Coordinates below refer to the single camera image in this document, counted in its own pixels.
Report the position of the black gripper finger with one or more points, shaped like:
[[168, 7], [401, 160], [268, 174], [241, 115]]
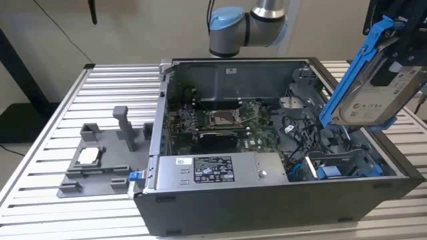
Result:
[[371, 17], [413, 47]]

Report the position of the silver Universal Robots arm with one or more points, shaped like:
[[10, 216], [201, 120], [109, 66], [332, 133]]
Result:
[[229, 37]]

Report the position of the black RAM slot bank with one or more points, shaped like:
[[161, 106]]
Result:
[[216, 103]]

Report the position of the gray metal drive cage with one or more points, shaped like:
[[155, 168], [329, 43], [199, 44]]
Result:
[[300, 102]]

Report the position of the green motherboard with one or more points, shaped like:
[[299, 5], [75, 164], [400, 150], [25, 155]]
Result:
[[260, 140]]

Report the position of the CPU socket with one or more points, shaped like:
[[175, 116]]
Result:
[[221, 120]]

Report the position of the black hanging rod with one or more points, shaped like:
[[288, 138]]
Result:
[[93, 12]]

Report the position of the black open PC case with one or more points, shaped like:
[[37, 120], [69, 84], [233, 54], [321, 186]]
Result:
[[233, 212]]

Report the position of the silver power supply unit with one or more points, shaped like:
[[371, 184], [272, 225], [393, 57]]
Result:
[[173, 177]]

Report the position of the gray parts rack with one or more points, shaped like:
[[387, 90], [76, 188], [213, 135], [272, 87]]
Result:
[[107, 142]]

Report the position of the blue case latch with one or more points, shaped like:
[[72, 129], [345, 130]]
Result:
[[133, 176]]

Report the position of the silver CPU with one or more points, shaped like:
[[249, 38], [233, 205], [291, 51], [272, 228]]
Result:
[[88, 155]]

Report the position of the green RAM stick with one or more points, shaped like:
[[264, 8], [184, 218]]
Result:
[[100, 171]]

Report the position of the black desk stand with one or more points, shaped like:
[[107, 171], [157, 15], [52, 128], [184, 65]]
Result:
[[20, 120]]

